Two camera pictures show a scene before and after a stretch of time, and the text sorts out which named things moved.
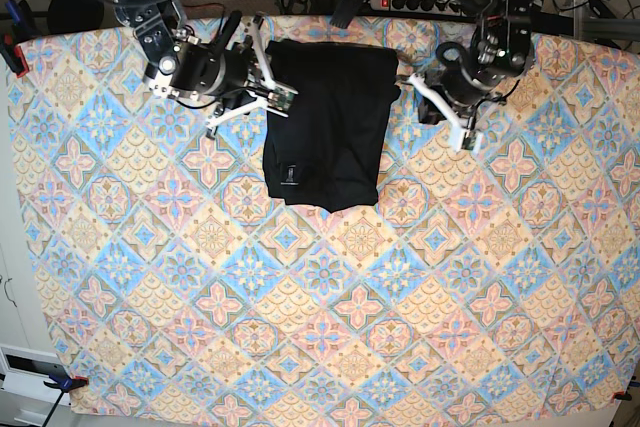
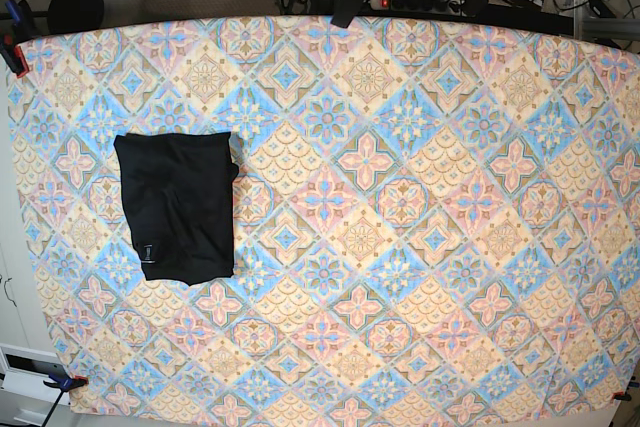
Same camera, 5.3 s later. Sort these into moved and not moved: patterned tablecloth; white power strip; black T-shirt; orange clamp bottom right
Moved: black T-shirt
Not moved: white power strip; orange clamp bottom right; patterned tablecloth
